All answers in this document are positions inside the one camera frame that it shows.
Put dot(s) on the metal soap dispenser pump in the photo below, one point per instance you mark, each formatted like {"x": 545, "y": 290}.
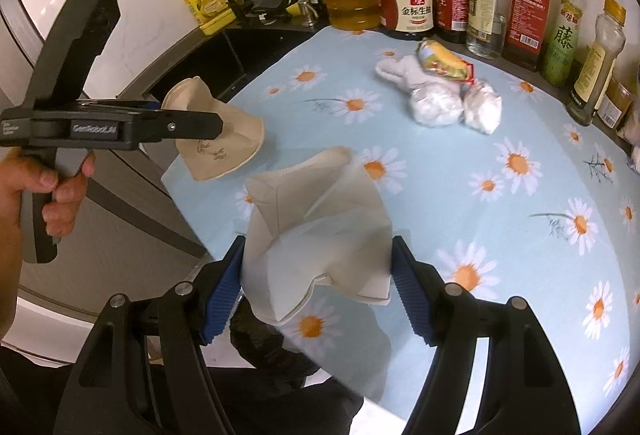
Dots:
{"x": 307, "y": 11}

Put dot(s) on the blue daisy print tablecloth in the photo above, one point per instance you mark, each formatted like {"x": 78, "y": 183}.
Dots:
{"x": 450, "y": 195}

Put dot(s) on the white crumpled tissue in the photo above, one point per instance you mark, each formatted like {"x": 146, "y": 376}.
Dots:
{"x": 400, "y": 70}

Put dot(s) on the small seasoning bottle yellow cap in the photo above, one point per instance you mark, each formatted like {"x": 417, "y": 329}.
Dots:
{"x": 597, "y": 65}

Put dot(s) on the bin with black bag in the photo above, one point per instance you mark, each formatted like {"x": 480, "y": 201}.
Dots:
{"x": 270, "y": 345}

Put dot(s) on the white plastic bag ball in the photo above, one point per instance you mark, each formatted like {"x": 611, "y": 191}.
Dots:
{"x": 434, "y": 105}

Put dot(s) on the yellow dish soap bottle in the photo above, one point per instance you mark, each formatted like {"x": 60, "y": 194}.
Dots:
{"x": 207, "y": 2}

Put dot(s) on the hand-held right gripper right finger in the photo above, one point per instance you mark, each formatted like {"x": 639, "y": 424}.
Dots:
{"x": 410, "y": 295}

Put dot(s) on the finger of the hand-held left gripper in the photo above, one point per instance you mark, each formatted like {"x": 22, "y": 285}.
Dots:
{"x": 192, "y": 125}

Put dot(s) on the clear crumpled plastic wrap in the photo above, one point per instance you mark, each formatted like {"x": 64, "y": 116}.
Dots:
{"x": 482, "y": 112}

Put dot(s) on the person's left forearm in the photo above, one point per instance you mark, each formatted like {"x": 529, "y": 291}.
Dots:
{"x": 7, "y": 285}

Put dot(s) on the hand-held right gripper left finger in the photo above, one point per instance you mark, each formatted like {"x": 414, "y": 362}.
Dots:
{"x": 225, "y": 295}

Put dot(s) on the black sink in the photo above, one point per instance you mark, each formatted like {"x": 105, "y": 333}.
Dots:
{"x": 220, "y": 60}

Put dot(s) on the white seasoning bag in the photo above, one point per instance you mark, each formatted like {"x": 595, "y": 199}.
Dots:
{"x": 632, "y": 130}

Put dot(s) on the colourful snack wrapper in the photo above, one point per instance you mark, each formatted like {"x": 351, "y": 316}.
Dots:
{"x": 445, "y": 61}

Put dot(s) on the small seasoning jar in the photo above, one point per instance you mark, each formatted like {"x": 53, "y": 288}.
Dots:
{"x": 617, "y": 107}

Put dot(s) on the black cloth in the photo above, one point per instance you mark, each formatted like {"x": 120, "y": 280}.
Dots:
{"x": 270, "y": 0}

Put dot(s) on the white paper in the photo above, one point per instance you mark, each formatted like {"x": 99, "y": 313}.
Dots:
{"x": 320, "y": 230}

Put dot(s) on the green pepper oil bottle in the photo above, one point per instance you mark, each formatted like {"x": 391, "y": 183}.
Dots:
{"x": 565, "y": 32}

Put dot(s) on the person's left hand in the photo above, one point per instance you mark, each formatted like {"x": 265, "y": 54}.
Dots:
{"x": 30, "y": 180}

